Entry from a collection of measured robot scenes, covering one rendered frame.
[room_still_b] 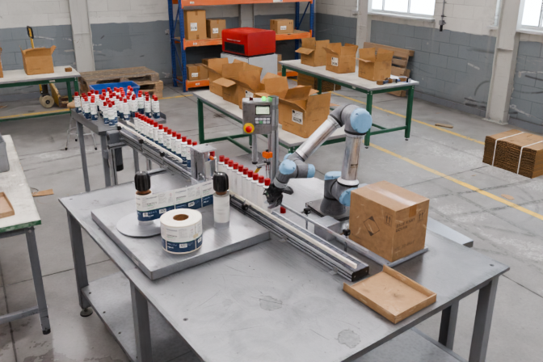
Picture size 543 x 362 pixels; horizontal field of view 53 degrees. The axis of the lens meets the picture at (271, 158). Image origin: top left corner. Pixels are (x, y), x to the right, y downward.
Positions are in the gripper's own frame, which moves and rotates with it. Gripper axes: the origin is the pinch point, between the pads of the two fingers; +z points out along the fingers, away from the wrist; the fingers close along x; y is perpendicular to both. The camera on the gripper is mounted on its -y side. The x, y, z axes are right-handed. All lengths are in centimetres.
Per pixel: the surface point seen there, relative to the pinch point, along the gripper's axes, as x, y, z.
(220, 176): -14.5, 29.8, -19.0
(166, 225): -2, 64, -9
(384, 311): 86, 13, -41
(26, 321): -53, 114, 138
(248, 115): -43, -1, -28
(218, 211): -5.2, 31.8, -2.5
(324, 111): -107, -145, 55
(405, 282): 78, -12, -34
